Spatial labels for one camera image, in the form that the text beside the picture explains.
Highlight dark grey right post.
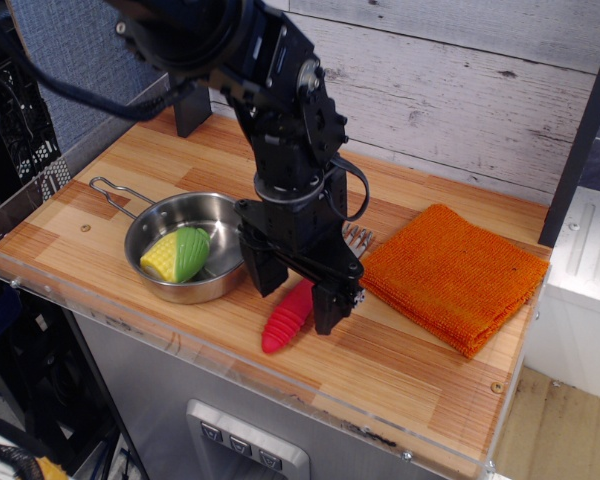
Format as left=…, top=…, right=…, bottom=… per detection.
left=538, top=67, right=600, bottom=248

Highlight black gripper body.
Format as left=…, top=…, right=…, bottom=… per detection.
left=235, top=167, right=362, bottom=303

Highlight black plastic crate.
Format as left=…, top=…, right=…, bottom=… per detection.
left=0, top=53, right=60, bottom=203

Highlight dark grey left post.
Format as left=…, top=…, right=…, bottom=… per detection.
left=174, top=84, right=212, bottom=138

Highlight dark grey post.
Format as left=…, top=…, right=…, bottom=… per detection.
left=538, top=67, right=600, bottom=248
left=174, top=84, right=212, bottom=138

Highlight yellow object bottom left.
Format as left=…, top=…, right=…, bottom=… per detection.
left=35, top=457, right=71, bottom=480

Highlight white side appliance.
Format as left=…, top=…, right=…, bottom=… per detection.
left=524, top=187, right=600, bottom=397

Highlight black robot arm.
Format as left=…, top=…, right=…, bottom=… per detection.
left=116, top=1, right=363, bottom=335

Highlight stainless steel toy cabinet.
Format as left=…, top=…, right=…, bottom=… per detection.
left=75, top=315, right=481, bottom=479

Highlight red handled metal fork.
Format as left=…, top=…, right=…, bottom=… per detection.
left=261, top=223, right=373, bottom=354

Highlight toy corn cob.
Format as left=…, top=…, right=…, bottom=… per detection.
left=140, top=227, right=211, bottom=283

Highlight silver dispenser button panel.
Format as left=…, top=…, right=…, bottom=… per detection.
left=186, top=399, right=311, bottom=479

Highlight silver metal pan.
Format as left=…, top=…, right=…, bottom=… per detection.
left=89, top=177, right=246, bottom=305

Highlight orange cloth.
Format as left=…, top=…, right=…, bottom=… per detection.
left=361, top=204, right=549, bottom=359

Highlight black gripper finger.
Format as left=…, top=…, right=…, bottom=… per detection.
left=240, top=237, right=288, bottom=297
left=312, top=281, right=354, bottom=335

